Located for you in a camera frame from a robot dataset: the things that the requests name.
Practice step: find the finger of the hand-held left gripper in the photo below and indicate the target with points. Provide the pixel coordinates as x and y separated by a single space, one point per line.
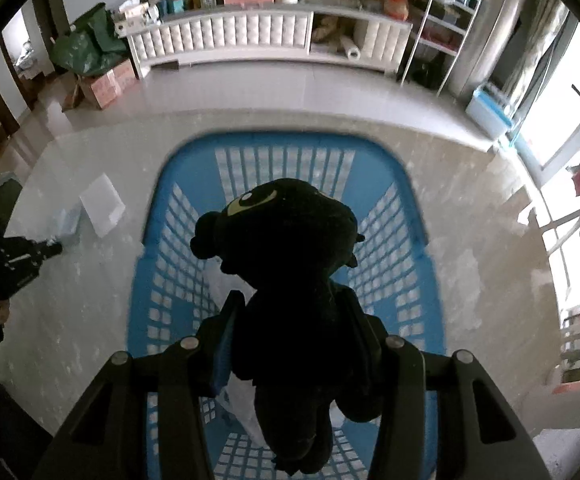
40 249

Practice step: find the white tufted TV cabinet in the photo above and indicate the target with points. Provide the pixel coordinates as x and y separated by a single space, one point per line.
250 35

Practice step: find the blue white storage box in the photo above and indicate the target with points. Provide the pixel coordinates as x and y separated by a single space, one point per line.
490 110

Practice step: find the orange red figure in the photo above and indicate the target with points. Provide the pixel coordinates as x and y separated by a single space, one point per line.
396 2

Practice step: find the grey curtain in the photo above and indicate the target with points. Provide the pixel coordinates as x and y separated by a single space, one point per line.
540 45

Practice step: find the cardboard box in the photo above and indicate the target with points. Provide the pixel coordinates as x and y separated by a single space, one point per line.
105 85

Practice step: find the white paper roll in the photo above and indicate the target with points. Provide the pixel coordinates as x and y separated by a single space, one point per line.
352 50

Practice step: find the standing air conditioner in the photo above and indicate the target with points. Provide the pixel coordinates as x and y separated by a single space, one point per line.
495 20

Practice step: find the green plastic bag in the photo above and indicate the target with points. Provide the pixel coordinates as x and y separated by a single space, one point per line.
90 45

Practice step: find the white flat packet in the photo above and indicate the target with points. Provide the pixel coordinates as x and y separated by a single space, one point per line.
102 205

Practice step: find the blue plastic basket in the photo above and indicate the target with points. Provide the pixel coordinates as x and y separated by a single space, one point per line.
400 240

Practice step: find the black plush toy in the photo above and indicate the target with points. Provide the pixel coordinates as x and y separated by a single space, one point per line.
290 270

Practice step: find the clothes drying rack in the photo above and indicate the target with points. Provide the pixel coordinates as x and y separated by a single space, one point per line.
570 220

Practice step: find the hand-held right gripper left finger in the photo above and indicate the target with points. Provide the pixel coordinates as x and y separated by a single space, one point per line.
222 360

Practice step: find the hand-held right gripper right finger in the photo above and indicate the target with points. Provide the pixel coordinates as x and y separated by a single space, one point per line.
392 360

